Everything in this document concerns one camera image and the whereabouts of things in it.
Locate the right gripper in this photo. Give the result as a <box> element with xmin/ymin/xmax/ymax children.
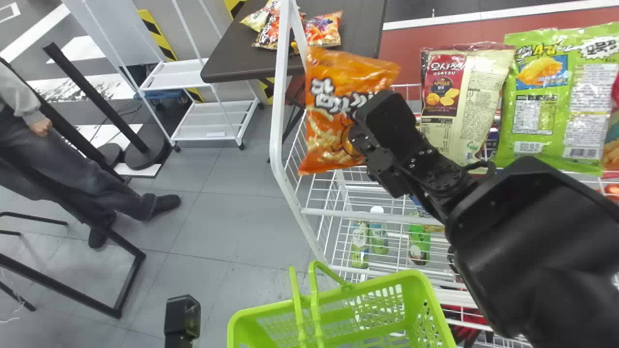
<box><xmin>344</xmin><ymin>127</ymin><xmax>413</xmax><ymax>199</ymax></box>

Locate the green basket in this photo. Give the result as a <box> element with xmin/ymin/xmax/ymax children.
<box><xmin>227</xmin><ymin>261</ymin><xmax>458</xmax><ymax>348</ymax></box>

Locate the green bottle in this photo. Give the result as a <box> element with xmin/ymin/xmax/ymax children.
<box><xmin>369</xmin><ymin>206</ymin><xmax>390</xmax><ymax>256</ymax></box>

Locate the beige and red snack packet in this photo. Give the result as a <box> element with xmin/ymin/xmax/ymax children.
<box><xmin>419</xmin><ymin>42</ymin><xmax>516</xmax><ymax>168</ymax></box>

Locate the purple and orange snack packet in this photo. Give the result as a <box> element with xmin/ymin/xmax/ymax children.
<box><xmin>302</xmin><ymin>10</ymin><xmax>343</xmax><ymax>48</ymax></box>

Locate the green drink carton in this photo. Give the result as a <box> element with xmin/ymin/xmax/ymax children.
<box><xmin>408</xmin><ymin>222</ymin><xmax>432</xmax><ymax>267</ymax></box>

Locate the dark side table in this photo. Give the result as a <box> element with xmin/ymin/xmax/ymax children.
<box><xmin>200</xmin><ymin>0</ymin><xmax>388</xmax><ymax>145</ymax></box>

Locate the black and orange snack packet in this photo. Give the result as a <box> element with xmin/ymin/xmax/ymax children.
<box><xmin>252</xmin><ymin>7</ymin><xmax>306</xmax><ymax>53</ymax></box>

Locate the white shelf trolley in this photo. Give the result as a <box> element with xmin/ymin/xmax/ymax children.
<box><xmin>80</xmin><ymin>0</ymin><xmax>262</xmax><ymax>151</ymax></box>

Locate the yellow snack packet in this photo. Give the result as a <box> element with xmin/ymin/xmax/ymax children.
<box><xmin>240</xmin><ymin>0</ymin><xmax>281</xmax><ymax>33</ymax></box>

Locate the green snack packet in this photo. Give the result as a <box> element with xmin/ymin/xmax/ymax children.
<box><xmin>493</xmin><ymin>21</ymin><xmax>619</xmax><ymax>175</ymax></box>

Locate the person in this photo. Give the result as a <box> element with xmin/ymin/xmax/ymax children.
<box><xmin>0</xmin><ymin>60</ymin><xmax>182</xmax><ymax>250</ymax></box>

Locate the white wire rack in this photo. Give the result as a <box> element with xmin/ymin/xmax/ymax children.
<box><xmin>269</xmin><ymin>0</ymin><xmax>619</xmax><ymax>348</ymax></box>

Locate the black cable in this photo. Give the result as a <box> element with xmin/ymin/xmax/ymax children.
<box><xmin>464</xmin><ymin>160</ymin><xmax>498</xmax><ymax>177</ymax></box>

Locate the yellow and black striped post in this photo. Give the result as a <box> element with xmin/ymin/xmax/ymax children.
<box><xmin>137</xmin><ymin>9</ymin><xmax>206</xmax><ymax>103</ymax></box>

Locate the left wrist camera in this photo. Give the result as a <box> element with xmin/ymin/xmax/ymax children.
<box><xmin>164</xmin><ymin>294</ymin><xmax>202</xmax><ymax>348</ymax></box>

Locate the black post on round foot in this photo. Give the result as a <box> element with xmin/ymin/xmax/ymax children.
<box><xmin>42</xmin><ymin>42</ymin><xmax>168</xmax><ymax>171</ymax></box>

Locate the black metal frame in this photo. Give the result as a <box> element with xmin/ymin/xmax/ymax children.
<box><xmin>0</xmin><ymin>57</ymin><xmax>147</xmax><ymax>319</ymax></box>

